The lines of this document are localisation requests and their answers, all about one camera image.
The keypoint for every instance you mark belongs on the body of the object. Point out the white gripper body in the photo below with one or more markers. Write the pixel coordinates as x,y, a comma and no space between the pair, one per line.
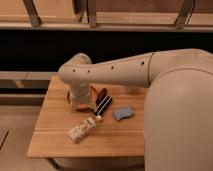
83,102

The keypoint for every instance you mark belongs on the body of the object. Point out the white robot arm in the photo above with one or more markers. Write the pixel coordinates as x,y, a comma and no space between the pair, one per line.
178,107

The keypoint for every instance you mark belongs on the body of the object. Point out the brown ceramic bowl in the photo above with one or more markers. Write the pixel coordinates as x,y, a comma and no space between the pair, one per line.
100,96

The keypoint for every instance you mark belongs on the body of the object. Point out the wooden table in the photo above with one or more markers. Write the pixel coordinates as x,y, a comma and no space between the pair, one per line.
110,138

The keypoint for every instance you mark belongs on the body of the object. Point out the blue sponge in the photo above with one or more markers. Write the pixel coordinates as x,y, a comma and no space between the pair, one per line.
122,113

